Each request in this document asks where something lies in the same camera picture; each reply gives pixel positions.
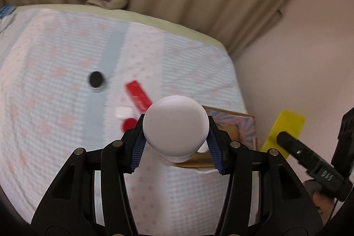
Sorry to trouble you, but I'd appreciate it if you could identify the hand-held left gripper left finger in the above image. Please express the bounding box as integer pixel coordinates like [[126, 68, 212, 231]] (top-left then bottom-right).
[[30, 113, 148, 236]]

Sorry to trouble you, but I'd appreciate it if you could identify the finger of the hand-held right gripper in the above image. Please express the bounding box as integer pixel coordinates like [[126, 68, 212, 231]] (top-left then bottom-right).
[[277, 131, 353, 202]]

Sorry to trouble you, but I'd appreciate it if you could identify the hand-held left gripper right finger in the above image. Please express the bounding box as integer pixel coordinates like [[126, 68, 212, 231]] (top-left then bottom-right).
[[205, 115, 325, 236]]

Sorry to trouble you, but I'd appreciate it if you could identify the cardboard box with patterned rim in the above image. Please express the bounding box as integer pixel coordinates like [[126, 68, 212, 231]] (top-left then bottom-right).
[[171, 105, 258, 170]]

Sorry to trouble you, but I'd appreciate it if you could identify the white jar with white lid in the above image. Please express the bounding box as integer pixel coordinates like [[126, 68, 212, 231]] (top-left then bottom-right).
[[142, 95, 210, 163]]

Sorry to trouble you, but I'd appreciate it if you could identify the person's right hand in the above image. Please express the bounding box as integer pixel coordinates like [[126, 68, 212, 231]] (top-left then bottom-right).
[[303, 179, 338, 224]]

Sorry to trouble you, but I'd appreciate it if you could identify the red round cap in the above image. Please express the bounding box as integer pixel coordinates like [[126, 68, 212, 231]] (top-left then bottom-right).
[[123, 118, 138, 132]]

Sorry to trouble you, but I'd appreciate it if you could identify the yellow paper sheet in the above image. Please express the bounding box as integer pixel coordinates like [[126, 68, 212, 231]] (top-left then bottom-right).
[[260, 109, 306, 159]]

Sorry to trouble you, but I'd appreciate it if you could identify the small white case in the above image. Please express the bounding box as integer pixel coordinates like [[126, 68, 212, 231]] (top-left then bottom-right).
[[115, 106, 135, 119]]

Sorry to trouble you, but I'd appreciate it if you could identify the red rectangular box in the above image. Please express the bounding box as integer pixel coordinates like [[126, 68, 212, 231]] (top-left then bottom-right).
[[125, 80, 154, 112]]

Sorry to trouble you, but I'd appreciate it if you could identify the white patterned blanket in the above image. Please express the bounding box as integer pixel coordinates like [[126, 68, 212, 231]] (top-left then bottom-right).
[[0, 8, 248, 225]]

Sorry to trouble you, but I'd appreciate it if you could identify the pale green mattress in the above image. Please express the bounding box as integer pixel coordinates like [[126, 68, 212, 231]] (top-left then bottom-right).
[[11, 4, 229, 55]]

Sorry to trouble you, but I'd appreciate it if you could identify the blue fabric item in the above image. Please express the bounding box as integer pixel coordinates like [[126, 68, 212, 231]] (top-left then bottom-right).
[[0, 6, 15, 19]]

